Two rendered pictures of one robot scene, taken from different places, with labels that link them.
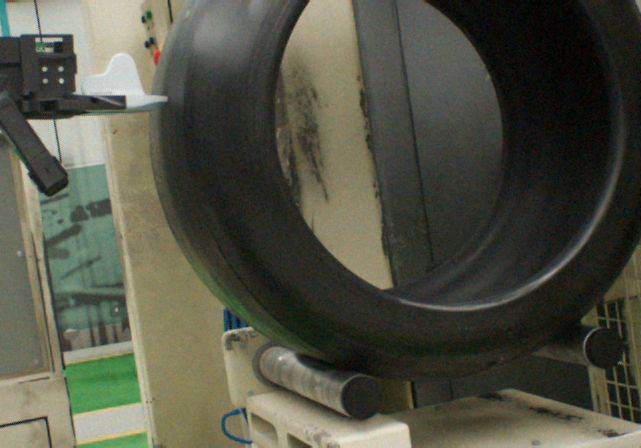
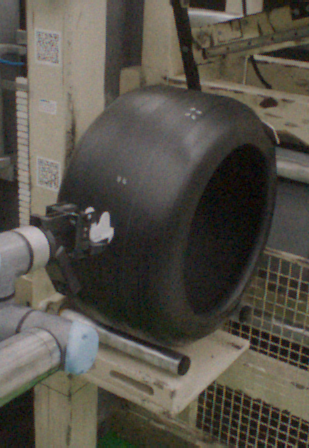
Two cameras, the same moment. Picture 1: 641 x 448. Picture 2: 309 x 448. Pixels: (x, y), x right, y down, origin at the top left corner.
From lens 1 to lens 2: 115 cm
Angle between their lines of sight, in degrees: 44
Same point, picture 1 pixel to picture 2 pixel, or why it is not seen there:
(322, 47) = not seen: hidden behind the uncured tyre
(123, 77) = (105, 226)
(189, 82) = (147, 233)
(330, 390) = (164, 361)
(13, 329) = not seen: outside the picture
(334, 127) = not seen: hidden behind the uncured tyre
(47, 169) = (74, 285)
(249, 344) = (54, 309)
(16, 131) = (65, 268)
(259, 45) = (185, 215)
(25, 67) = (77, 234)
